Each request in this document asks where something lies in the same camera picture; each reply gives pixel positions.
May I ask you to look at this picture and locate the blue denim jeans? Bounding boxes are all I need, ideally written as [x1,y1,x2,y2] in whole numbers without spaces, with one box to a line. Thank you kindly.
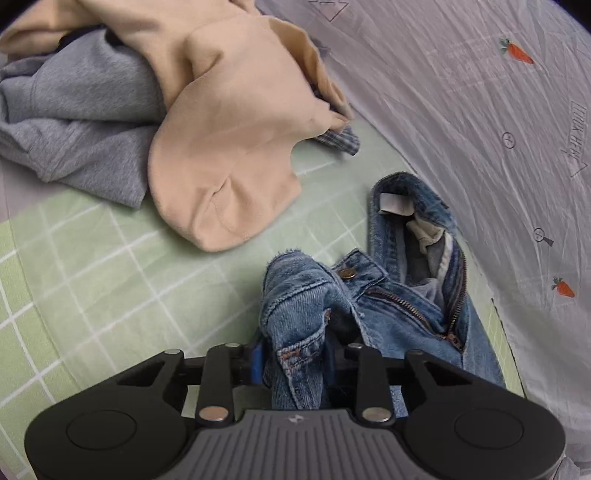
[259,172,504,410]

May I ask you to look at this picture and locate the green grid cutting mat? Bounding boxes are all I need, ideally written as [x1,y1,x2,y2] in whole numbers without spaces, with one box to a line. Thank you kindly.
[0,125,528,480]

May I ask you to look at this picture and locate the blue plaid shirt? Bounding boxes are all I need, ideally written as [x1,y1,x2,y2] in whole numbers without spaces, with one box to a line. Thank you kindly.
[311,87,362,157]

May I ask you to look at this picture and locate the beige sweatshirt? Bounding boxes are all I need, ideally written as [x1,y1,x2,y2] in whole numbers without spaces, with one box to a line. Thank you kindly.
[1,1,353,252]

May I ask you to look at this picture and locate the grey sweatshirt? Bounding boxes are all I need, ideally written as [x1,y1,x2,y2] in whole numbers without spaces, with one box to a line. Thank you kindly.
[1,27,166,209]

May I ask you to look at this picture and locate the grey printed backdrop sheet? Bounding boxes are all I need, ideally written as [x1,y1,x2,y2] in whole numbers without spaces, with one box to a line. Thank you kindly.
[260,1,590,472]

